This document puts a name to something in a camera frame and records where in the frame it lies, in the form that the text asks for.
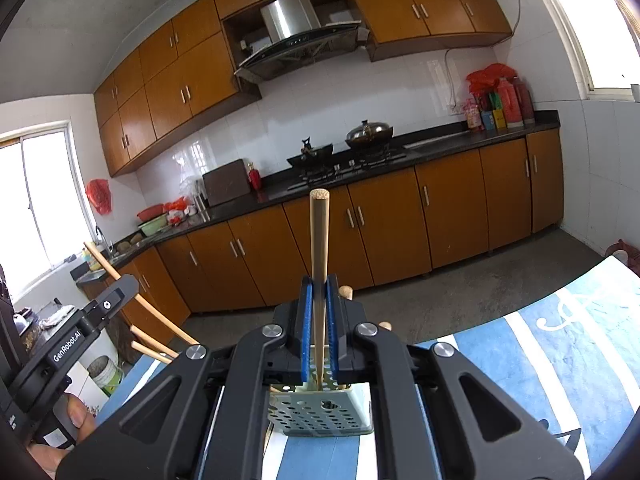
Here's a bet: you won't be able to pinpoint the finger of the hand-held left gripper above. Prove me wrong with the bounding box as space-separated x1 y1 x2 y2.
81 274 140 332

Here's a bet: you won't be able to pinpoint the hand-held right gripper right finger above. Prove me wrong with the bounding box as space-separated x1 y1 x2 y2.
325 274 586 480

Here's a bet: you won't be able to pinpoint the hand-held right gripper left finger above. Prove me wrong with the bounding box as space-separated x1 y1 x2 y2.
55 274 315 480

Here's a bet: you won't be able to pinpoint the green perforated chopstick holder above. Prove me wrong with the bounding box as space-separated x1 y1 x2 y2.
267 379 375 439

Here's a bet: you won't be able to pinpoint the person's left hand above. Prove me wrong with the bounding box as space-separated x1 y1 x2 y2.
27 394 99 479

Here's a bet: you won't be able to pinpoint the kitchen faucet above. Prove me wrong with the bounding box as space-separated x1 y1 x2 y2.
94 226 114 257

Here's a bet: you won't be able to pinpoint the green and white bucket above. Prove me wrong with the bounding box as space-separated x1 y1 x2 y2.
87 354 125 399

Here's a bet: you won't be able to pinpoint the green basin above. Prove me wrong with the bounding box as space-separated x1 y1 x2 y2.
137 215 170 238

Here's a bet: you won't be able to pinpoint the hanging red plastic bag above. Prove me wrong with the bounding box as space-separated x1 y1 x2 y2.
85 178 112 217

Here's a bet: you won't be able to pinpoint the red and white bag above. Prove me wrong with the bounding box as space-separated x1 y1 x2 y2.
164 197 190 226

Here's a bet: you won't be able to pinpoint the white plastic bag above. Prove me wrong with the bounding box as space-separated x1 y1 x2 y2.
179 175 206 211

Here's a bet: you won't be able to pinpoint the dark cutting board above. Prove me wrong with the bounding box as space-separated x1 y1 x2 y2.
202 158 251 207

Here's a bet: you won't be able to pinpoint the black gas stove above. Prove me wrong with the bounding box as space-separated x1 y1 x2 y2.
287 147 409 191

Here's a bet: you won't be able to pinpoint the brown base cabinets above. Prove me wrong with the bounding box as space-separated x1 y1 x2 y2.
79 127 564 332

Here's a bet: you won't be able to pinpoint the black wok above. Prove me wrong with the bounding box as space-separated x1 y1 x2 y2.
286 136 335 169

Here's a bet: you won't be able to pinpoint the dark pot with lid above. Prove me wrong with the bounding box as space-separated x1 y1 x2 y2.
345 119 395 150

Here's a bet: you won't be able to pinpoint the black kitchen countertop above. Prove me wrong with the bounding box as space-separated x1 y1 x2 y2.
74 110 560 287

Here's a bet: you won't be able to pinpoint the blue white striped tablecloth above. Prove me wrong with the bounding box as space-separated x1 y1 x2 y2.
97 254 640 480

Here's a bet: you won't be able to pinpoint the yellow and blue box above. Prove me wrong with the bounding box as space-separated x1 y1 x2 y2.
480 107 507 130

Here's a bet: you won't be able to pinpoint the red oil bottle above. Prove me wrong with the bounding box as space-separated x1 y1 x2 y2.
496 77 525 129

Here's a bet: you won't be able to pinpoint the red plastic bag over bottles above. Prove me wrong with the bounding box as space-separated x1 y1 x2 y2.
466 63 516 96

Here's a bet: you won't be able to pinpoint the dark sauce bottle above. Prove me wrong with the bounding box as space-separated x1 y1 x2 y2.
515 77 536 125

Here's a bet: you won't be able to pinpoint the dark red object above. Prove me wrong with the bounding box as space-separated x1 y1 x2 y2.
604 238 640 277

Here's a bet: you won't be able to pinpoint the steel range hood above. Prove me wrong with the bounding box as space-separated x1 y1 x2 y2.
234 0 370 84

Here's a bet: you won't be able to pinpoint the sliding window with white frame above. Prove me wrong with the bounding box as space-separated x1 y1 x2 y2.
520 0 640 102
0 120 97 307

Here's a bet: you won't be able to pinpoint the brown wall cabinets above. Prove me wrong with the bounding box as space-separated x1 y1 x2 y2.
93 0 514 179

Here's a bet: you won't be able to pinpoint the white wall cable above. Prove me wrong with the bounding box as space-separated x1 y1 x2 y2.
442 0 524 112

